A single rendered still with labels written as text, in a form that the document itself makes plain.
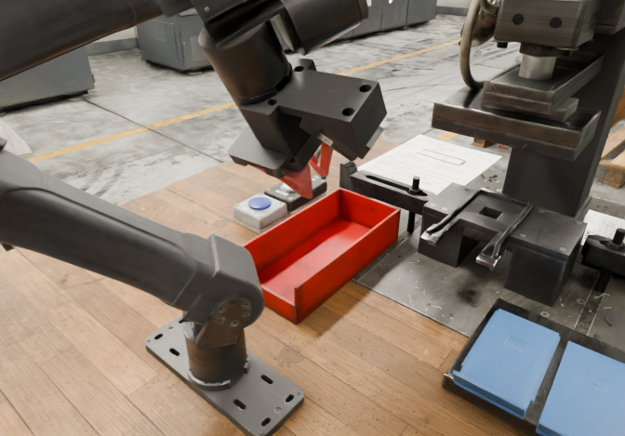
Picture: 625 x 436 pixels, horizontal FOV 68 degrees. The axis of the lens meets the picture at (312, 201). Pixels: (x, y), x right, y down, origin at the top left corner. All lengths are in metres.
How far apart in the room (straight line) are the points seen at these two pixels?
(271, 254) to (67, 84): 4.45
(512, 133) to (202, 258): 0.40
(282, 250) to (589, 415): 0.43
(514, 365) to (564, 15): 0.38
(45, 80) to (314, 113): 4.67
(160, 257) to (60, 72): 4.62
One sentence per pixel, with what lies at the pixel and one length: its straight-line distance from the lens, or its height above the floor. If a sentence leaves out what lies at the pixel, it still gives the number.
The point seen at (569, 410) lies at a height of 0.92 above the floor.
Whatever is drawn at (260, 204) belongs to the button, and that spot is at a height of 0.94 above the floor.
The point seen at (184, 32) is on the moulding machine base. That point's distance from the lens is 5.56.
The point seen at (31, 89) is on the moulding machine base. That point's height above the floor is 0.18.
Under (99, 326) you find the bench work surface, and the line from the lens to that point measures 0.67.
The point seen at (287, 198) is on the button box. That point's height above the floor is 0.93.
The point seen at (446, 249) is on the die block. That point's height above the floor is 0.93.
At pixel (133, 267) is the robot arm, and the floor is 1.08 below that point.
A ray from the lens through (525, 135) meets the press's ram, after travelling 0.62.
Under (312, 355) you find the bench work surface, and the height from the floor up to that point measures 0.90.
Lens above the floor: 1.32
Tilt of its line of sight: 29 degrees down
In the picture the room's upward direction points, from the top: straight up
